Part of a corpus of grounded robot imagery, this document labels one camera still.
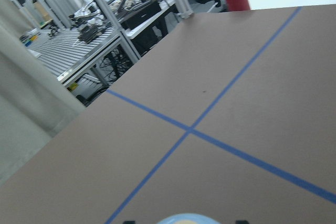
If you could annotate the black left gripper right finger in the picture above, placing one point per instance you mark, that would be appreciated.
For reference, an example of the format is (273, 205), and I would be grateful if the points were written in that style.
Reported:
(241, 222)

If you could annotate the aluminium slatted workbench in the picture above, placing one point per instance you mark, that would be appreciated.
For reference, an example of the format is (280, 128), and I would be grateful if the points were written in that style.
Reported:
(68, 58)

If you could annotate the black equipment on workbench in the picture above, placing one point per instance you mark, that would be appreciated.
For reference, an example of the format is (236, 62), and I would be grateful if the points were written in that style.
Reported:
(90, 33)

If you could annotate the beige curtain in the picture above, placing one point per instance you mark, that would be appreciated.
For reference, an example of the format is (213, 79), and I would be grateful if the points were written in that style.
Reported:
(34, 105)

